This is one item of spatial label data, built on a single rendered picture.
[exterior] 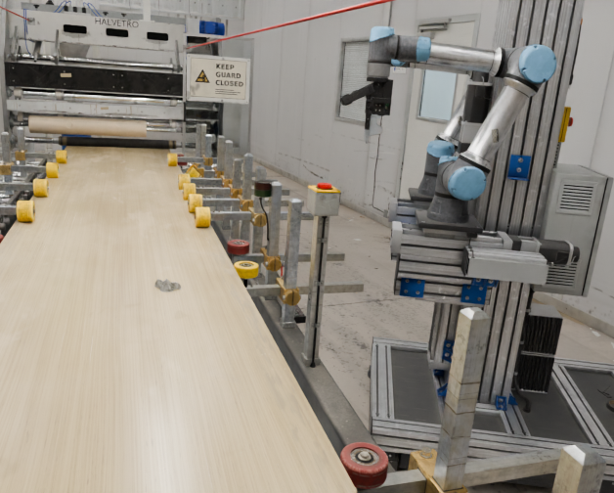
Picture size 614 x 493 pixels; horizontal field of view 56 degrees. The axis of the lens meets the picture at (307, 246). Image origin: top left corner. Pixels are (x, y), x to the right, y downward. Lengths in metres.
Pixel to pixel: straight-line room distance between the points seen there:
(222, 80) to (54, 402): 3.60
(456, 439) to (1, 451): 0.72
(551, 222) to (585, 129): 2.13
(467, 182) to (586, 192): 0.55
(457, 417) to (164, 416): 0.51
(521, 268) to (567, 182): 0.42
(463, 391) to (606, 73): 3.59
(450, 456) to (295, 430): 0.27
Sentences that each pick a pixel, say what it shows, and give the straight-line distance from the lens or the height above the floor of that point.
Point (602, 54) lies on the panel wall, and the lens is 4.43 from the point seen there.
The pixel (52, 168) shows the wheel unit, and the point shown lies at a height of 0.96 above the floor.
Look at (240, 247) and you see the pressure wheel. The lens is 2.08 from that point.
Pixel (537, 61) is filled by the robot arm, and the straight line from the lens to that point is 2.01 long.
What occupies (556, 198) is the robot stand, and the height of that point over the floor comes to 1.14.
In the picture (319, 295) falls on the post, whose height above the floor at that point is 0.92.
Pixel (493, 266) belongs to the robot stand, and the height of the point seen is 0.93.
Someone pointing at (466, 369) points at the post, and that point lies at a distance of 0.94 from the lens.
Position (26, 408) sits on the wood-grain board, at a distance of 1.18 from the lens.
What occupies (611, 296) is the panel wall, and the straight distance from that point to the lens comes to 4.32.
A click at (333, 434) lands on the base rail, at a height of 0.68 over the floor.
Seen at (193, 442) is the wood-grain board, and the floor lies 0.90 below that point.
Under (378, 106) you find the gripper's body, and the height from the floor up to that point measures 1.43.
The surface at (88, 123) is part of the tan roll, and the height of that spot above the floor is 1.07.
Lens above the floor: 1.50
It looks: 16 degrees down
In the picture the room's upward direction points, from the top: 4 degrees clockwise
